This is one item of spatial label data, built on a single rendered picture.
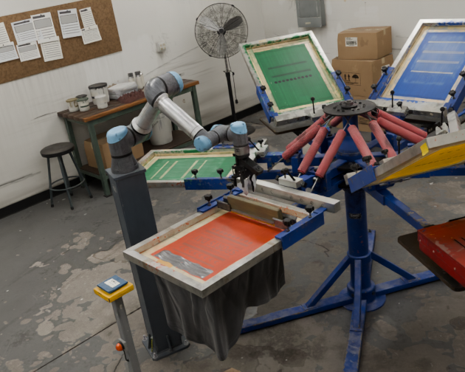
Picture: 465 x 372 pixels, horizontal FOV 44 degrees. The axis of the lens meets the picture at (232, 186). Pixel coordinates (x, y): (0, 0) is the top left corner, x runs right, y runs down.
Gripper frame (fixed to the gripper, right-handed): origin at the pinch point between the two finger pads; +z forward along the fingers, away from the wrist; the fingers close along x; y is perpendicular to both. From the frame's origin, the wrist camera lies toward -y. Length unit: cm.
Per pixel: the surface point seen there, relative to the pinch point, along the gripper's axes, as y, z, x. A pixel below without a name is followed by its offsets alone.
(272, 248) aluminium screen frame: -29.1, 14.1, 18.4
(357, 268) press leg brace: -7, 82, -73
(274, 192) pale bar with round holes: 4.5, 10.2, -21.2
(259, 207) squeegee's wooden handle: -5.6, 7.1, 1.0
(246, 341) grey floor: 32, 112, -7
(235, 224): 6.6, 16.5, 7.3
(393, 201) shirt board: -44, 20, -57
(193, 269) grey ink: -9, 16, 49
